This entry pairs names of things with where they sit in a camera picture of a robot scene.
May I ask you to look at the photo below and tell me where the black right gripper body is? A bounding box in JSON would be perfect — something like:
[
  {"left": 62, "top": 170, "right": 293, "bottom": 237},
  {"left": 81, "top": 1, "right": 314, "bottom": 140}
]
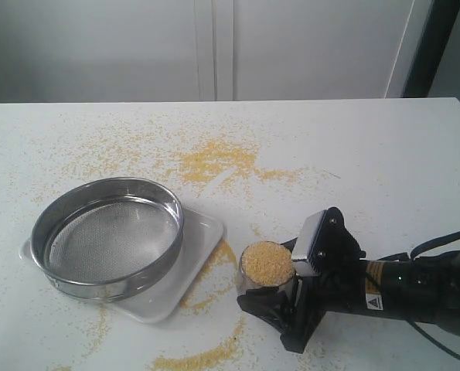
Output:
[{"left": 280, "top": 206, "right": 366, "bottom": 352}]

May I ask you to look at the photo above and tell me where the yellow grain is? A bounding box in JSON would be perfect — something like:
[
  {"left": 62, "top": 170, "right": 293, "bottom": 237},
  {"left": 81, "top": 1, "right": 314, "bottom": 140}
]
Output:
[{"left": 240, "top": 241, "right": 295, "bottom": 287}]

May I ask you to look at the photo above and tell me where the stainless steel cup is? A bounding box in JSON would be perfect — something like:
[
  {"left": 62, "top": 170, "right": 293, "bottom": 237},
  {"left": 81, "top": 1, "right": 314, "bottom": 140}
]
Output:
[{"left": 237, "top": 256, "right": 295, "bottom": 294}]

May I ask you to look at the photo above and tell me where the round stainless steel sieve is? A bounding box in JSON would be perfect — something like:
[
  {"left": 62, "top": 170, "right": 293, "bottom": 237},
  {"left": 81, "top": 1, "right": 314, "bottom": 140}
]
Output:
[{"left": 29, "top": 177, "right": 185, "bottom": 302}]

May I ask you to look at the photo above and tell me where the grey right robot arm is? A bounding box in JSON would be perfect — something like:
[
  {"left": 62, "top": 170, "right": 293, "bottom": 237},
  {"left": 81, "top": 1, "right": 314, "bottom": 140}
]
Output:
[{"left": 237, "top": 207, "right": 460, "bottom": 353}]

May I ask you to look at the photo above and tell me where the white plastic tray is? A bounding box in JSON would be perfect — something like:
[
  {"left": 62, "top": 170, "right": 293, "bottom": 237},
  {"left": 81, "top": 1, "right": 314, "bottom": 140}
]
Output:
[{"left": 19, "top": 206, "right": 228, "bottom": 325}]

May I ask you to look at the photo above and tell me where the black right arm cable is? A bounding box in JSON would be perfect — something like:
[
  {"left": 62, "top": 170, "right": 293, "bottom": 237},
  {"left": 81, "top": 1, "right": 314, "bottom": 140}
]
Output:
[{"left": 405, "top": 223, "right": 460, "bottom": 366}]

